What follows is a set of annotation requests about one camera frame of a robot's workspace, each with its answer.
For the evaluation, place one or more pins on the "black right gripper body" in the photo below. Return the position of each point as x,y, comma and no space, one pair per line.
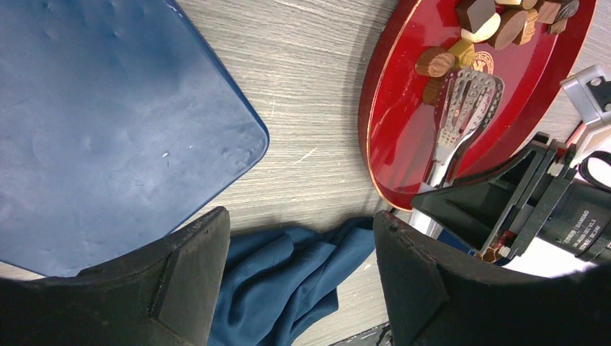
579,204

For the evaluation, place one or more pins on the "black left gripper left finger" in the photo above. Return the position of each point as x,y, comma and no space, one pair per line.
164,293

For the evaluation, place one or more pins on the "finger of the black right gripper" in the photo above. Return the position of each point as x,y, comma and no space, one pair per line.
480,208

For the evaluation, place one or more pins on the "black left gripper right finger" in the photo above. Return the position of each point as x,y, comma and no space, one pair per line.
437,295

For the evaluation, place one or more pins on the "clear plastic metal tongs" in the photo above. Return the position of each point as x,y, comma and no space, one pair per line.
466,104

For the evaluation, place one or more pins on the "brown ridged chocolate piece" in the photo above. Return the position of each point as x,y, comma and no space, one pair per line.
432,90
435,62

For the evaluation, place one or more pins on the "yellow square chocolate piece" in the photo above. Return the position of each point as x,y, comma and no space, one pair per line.
464,53

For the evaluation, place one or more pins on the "white oval chocolate piece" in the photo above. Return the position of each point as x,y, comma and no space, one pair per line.
486,31

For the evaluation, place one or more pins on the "dark blue cloth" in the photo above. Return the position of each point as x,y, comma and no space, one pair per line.
278,282

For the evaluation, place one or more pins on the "red round tray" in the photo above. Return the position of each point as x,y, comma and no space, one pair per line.
396,129

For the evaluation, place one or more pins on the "blue tin lid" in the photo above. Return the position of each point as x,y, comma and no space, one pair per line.
118,123

